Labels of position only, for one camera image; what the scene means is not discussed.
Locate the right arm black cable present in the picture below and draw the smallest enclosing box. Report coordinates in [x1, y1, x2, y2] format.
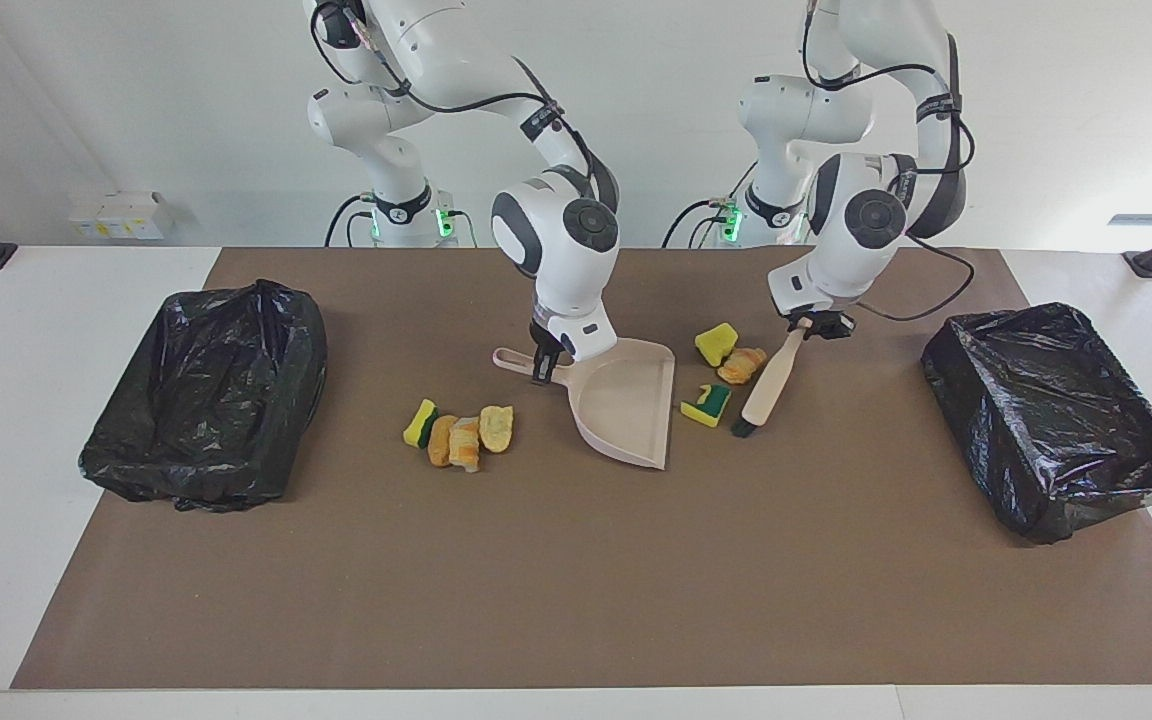
[310, 0, 602, 201]

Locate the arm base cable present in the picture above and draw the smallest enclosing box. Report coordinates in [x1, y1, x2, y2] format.
[661, 196, 742, 249]
[324, 193, 377, 248]

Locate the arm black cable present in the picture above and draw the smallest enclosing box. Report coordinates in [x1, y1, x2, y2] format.
[801, 0, 977, 323]
[310, 0, 602, 201]

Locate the pale yellow crisp piece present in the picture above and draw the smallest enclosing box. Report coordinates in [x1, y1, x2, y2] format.
[479, 404, 515, 454]

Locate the brown table mat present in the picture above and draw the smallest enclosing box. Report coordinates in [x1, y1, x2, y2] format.
[11, 247, 1152, 691]

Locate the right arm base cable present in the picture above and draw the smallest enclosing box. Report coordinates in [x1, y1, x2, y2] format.
[324, 193, 377, 248]

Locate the wavy green yellow sponge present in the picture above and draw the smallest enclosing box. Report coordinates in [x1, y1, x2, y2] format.
[680, 383, 734, 429]

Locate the striped bread roll chunk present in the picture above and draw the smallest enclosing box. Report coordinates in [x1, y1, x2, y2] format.
[448, 416, 482, 474]

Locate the plain yellow sponge piece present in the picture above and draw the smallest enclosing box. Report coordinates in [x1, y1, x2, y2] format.
[694, 322, 740, 368]

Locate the beige plastic dustpan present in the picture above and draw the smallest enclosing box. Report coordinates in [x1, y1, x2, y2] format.
[492, 338, 677, 471]

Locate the left arm base cable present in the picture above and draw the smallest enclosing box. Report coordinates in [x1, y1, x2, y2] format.
[661, 196, 742, 249]

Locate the black bag lined bin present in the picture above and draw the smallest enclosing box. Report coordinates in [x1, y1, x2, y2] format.
[78, 279, 328, 513]
[921, 302, 1152, 546]

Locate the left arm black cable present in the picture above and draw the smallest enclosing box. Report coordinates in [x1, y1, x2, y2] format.
[801, 0, 977, 323]

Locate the beige hand brush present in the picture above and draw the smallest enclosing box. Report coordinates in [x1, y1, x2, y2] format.
[731, 318, 815, 439]

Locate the white wall box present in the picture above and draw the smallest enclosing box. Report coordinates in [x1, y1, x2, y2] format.
[69, 191, 174, 241]

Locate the orange striped croissant piece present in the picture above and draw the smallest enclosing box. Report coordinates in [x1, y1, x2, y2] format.
[717, 346, 768, 386]

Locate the small green yellow sponge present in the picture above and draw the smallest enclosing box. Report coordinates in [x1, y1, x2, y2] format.
[402, 398, 440, 450]

